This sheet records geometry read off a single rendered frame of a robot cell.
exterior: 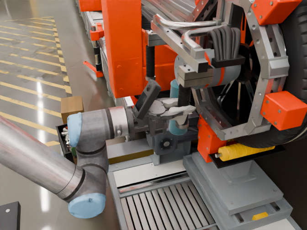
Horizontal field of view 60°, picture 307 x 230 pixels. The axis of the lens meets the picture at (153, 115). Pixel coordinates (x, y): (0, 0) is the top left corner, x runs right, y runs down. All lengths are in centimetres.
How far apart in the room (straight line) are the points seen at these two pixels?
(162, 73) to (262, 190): 78
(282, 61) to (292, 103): 12
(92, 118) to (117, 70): 66
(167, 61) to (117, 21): 35
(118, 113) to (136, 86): 69
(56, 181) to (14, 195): 114
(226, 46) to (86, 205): 55
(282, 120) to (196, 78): 26
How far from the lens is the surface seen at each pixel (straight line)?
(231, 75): 100
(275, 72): 81
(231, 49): 77
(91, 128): 74
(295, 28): 85
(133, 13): 130
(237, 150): 115
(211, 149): 119
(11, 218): 130
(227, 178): 143
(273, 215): 145
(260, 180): 149
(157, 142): 143
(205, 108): 120
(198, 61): 74
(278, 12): 81
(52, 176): 67
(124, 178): 160
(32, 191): 178
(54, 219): 161
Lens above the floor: 127
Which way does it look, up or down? 35 degrees down
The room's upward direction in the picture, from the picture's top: straight up
